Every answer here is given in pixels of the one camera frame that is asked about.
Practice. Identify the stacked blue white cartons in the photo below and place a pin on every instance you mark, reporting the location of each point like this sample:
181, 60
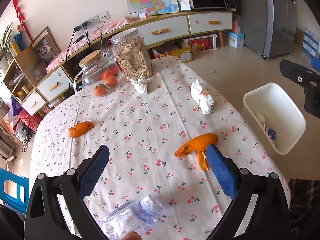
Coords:
310, 43

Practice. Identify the cherry print tablecloth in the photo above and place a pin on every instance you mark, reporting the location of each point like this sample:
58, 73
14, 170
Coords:
143, 132

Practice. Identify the plastic jar of biscuit sticks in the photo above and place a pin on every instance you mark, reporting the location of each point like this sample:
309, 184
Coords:
131, 54

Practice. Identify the small pink white box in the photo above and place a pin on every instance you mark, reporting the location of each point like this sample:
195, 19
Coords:
143, 15

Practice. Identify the light blue carton box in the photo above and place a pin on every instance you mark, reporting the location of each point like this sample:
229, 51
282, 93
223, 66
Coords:
236, 40

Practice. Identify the orange peel piece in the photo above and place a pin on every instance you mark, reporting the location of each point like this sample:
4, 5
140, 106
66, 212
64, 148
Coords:
198, 145
80, 129

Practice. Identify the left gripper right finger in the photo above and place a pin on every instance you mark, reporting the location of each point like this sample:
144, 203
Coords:
258, 207

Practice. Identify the long white drawer cabinet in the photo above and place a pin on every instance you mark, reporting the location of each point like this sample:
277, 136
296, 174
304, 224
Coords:
156, 30

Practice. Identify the framed cat picture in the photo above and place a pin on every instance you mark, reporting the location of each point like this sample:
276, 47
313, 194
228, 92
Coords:
45, 47

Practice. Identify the tissue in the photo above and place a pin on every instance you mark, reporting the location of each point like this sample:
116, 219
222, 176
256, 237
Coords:
140, 85
204, 100

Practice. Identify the red picture storage box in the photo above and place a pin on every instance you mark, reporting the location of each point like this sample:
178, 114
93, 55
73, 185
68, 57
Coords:
202, 42

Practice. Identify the wall power socket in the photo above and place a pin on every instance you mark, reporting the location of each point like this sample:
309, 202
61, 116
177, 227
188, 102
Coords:
102, 17

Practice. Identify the blue printed carton box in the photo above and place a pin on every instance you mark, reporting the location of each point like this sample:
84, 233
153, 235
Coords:
272, 135

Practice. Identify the yellow cardboard box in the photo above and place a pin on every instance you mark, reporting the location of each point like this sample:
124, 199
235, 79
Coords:
177, 48

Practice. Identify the glass jar with bamboo lid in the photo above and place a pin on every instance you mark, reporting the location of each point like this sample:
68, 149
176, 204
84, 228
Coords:
99, 76

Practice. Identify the white trash bin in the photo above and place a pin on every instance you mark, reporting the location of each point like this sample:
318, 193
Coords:
281, 115

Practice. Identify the colourful map gift bag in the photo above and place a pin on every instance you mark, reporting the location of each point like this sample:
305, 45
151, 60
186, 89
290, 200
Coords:
151, 7

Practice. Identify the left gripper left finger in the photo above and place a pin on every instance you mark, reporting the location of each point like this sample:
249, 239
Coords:
44, 218

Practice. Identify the wooden open shelf unit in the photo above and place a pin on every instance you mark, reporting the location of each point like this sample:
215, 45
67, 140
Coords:
19, 77

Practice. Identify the red hanging decoration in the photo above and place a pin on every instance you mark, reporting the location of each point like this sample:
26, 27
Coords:
21, 19

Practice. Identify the white paper cup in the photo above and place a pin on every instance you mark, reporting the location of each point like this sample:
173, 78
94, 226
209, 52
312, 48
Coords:
260, 117

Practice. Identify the grey refrigerator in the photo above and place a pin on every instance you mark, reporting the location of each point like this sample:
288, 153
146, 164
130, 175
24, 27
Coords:
269, 26

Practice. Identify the crushed clear plastic bottle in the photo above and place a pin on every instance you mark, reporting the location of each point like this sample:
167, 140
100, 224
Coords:
138, 216

